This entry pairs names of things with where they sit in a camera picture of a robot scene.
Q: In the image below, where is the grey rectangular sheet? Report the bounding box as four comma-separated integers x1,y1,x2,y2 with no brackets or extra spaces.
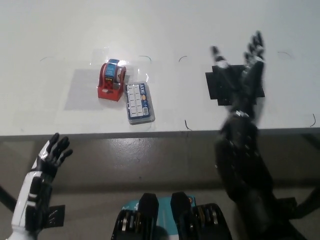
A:
63,68,131,111

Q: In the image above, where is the teal robot body panel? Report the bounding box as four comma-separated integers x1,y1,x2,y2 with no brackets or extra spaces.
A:
122,194,196,240

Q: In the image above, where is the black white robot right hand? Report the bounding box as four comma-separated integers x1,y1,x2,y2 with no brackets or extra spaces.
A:
210,30,266,117

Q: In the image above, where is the clear screw box blue label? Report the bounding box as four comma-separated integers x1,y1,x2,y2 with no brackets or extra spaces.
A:
123,82,156,126

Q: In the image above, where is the red tape dispenser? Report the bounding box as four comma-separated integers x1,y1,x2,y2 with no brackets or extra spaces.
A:
96,58,127,104

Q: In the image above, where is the black table leg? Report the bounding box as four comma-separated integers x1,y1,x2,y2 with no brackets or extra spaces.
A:
0,184,18,215

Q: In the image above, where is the clear plastic film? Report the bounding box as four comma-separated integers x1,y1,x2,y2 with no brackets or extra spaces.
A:
14,47,154,133

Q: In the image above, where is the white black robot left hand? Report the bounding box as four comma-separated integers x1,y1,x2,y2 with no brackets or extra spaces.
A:
11,132,74,232

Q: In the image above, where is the black tape patch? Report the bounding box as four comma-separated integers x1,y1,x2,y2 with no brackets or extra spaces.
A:
204,64,267,108

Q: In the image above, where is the black ribbed robot body block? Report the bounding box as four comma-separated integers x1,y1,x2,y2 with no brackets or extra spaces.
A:
111,192,161,240
170,191,234,240

